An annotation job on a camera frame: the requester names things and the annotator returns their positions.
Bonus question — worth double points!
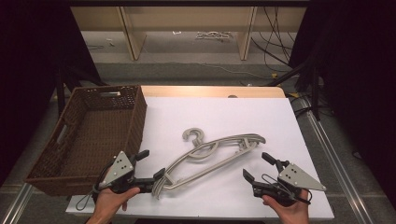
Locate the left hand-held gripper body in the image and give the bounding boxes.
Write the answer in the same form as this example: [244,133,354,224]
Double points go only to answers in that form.
[92,150,156,195]

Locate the person's right hand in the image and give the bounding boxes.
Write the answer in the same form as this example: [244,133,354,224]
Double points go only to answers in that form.
[262,189,311,224]

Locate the person's left hand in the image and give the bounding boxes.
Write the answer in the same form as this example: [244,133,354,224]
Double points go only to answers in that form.
[88,186,141,222]

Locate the right hand-held gripper cable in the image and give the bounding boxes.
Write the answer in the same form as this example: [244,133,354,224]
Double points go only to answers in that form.
[261,173,312,205]

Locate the hand-held gripper cable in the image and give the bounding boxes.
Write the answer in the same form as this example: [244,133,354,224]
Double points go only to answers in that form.
[75,185,104,212]
[261,173,312,205]

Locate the thin white floor cable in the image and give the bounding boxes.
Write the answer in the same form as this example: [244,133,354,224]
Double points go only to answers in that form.
[167,61,273,79]

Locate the metal floor rail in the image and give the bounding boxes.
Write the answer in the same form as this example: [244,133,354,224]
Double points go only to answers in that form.
[298,95,375,224]
[0,182,35,224]

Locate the bundle of black floor cables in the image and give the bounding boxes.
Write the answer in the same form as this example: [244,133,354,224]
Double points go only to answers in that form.
[250,6,297,73]

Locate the white chain on floor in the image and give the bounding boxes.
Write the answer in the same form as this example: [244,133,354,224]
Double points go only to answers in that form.
[195,30,233,41]

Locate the white table mat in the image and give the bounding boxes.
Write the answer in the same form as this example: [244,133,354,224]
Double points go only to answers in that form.
[65,96,335,221]

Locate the black metal stand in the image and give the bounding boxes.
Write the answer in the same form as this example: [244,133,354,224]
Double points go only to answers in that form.
[264,59,322,121]
[55,65,108,117]

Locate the left hand-held gripper cable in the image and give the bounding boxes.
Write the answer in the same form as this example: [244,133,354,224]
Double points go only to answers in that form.
[75,185,104,212]

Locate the brown wicker basket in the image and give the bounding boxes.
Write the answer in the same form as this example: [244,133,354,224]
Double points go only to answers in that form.
[23,84,149,197]

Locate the beige wooden shelf unit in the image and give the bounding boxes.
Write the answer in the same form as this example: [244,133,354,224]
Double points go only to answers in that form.
[70,6,307,62]

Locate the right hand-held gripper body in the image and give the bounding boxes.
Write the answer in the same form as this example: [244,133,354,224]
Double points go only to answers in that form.
[251,159,327,207]

